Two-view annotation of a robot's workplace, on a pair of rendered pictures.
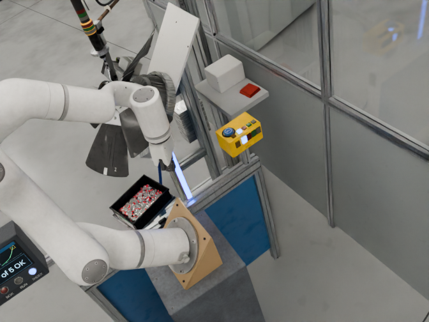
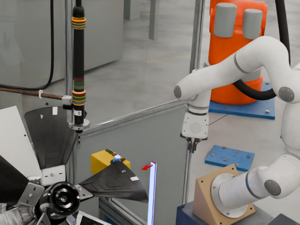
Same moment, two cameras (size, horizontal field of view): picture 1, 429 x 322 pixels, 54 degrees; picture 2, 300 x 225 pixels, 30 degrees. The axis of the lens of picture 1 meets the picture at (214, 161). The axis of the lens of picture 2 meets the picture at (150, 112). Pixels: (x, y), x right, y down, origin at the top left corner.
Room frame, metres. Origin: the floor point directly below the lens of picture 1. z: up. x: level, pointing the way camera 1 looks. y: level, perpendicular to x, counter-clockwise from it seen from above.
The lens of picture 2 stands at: (1.84, 1.94, 2.27)
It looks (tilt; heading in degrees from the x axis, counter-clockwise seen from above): 24 degrees down; 250
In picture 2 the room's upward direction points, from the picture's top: 3 degrees clockwise
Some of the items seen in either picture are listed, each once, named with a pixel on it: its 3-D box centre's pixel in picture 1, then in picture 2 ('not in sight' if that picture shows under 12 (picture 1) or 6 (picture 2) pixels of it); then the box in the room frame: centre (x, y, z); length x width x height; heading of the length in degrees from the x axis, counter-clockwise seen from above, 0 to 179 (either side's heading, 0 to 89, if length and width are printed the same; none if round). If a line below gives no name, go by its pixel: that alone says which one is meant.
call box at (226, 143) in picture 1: (239, 135); (110, 168); (1.26, -0.13, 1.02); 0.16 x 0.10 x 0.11; 112
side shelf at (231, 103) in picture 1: (229, 91); not in sight; (1.79, -0.19, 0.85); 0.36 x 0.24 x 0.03; 22
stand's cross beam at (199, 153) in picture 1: (191, 159); not in sight; (1.69, 0.12, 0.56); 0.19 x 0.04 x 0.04; 112
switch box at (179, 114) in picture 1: (191, 119); not in sight; (1.82, 0.05, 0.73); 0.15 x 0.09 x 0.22; 112
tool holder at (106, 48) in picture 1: (96, 38); (76, 111); (1.49, 0.27, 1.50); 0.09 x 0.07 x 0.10; 147
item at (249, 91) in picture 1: (249, 89); not in sight; (1.72, -0.29, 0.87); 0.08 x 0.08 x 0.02; 28
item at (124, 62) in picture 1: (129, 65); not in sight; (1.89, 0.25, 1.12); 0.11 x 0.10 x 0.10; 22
